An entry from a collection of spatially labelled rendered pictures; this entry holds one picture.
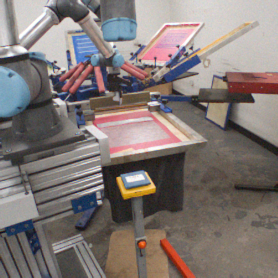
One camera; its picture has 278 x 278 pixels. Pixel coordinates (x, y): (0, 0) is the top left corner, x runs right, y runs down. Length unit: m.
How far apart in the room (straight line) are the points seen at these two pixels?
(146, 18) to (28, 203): 5.58
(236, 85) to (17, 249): 1.80
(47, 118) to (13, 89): 0.20
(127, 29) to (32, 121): 0.36
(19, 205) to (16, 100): 0.26
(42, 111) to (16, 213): 0.28
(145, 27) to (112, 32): 5.47
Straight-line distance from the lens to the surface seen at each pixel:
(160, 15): 6.16
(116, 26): 0.57
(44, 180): 0.82
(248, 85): 2.17
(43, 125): 0.76
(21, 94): 0.59
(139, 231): 1.21
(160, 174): 1.42
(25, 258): 1.26
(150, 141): 1.41
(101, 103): 1.77
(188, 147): 1.30
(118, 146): 1.38
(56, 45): 5.79
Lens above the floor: 1.53
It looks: 23 degrees down
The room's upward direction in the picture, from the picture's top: 4 degrees counter-clockwise
